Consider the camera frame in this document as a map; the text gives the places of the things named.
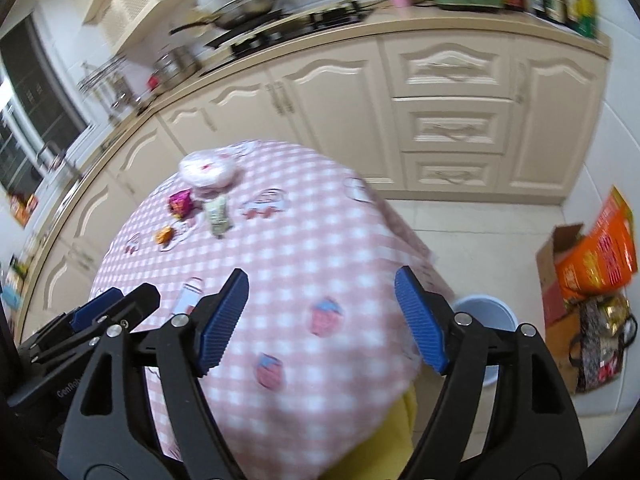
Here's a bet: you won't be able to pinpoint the pink checked tablecloth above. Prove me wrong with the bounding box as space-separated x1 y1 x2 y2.
90 140 457 480

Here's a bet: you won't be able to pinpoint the person's yellow trousers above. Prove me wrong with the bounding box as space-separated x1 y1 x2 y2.
320 384 420 480

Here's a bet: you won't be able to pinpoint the orange box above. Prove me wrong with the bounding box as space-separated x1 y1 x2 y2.
7 192 39 227

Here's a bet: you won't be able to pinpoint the white plastic bag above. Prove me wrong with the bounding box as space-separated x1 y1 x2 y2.
178 149 237 189

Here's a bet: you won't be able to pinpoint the steel pot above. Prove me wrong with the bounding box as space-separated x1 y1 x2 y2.
152 45 202 87

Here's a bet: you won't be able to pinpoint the middle-sized cream cabinet drawer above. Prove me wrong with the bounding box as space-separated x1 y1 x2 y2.
392 96 513 155

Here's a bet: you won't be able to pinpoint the small cream cabinet drawer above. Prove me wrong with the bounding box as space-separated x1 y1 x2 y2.
402 151 503 193

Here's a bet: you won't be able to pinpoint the orange rice bag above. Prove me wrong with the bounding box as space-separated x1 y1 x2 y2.
555 185 639 304

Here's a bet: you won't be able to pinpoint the dark window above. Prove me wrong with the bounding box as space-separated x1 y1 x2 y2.
0 14 97 192

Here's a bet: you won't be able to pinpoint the gold foil packet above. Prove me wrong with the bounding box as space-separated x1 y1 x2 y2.
592 297 632 332

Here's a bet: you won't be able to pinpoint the black gas stove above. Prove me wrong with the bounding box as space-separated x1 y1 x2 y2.
204 0 392 57

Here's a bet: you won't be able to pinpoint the steel wok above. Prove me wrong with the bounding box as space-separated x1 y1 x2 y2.
170 0 284 37

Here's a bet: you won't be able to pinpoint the pale green snack packet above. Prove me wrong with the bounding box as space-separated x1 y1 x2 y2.
202 195 234 239

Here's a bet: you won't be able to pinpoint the metal faucet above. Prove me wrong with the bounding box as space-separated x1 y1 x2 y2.
34 141 69 172

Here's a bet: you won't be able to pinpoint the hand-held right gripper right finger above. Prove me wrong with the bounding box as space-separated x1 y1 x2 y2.
395 266 588 480

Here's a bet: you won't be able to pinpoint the metal dish rack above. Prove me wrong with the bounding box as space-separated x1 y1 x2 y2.
77 55 147 117

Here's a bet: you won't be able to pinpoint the brown cardboard box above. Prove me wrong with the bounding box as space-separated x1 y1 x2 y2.
536 222 587 397

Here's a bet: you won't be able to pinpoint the cream range hood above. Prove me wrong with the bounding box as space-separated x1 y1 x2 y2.
81 0 197 52

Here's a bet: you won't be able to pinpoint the pink snack wrapper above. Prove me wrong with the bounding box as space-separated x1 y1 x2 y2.
167 188 196 222

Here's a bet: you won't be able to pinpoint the cream cabinet door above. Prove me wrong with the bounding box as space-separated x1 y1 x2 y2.
159 72 297 163
106 119 171 198
510 45 610 196
74 179 123 257
280 40 403 187

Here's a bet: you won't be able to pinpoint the green and yellow packet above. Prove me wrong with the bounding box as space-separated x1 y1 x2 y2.
565 0 602 39

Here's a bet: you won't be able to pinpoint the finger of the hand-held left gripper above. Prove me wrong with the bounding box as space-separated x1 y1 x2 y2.
106 282 162 337
17 286 127 356

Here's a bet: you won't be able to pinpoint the patterned bag with black handles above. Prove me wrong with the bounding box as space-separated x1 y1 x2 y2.
569 295 639 394

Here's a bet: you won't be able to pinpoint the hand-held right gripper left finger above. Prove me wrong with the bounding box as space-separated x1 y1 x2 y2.
57 268 250 480

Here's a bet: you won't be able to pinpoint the light blue plastic bin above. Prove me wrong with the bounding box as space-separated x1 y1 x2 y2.
451 295 517 392

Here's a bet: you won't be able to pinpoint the large cream cabinet drawer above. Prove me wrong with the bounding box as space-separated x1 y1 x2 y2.
382 35 516 101

